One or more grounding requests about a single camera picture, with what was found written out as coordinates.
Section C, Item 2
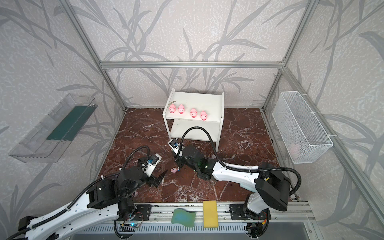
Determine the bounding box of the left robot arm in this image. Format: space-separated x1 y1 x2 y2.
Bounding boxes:
8 154 166 240

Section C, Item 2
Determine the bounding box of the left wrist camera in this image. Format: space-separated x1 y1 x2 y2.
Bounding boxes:
142 154 162 177

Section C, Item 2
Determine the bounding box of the yellow sponge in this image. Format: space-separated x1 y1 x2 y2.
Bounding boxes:
203 201 219 228

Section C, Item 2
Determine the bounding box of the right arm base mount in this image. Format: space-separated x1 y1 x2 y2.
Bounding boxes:
229 204 271 221

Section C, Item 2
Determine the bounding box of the green blue sponge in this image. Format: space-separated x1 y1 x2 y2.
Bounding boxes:
171 209 196 228

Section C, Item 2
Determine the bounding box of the white wire mesh basket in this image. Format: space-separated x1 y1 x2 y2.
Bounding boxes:
272 91 334 164

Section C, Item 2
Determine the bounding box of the pink object in basket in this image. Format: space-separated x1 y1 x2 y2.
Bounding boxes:
288 144 301 160

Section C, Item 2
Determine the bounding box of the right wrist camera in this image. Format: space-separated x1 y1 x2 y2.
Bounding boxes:
168 139 184 158

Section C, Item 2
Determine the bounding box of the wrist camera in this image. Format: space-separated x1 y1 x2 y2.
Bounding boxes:
168 139 184 158
142 154 162 177

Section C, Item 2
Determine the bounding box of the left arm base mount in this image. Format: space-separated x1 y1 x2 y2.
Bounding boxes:
120 204 152 222

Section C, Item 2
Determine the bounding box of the clear plastic wall bin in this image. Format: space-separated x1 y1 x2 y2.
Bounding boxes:
9 94 98 163

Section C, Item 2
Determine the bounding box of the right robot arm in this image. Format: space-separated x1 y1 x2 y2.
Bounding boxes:
169 139 302 214

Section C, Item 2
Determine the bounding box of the pink pig toy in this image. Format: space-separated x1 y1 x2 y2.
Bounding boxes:
190 109 198 118
200 111 208 121
178 105 185 114
169 104 176 114

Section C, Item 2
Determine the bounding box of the pink Doraemon figure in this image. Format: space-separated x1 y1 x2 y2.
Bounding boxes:
170 168 180 173

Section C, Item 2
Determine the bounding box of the white two-tier shelf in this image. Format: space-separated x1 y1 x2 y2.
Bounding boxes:
163 90 225 150

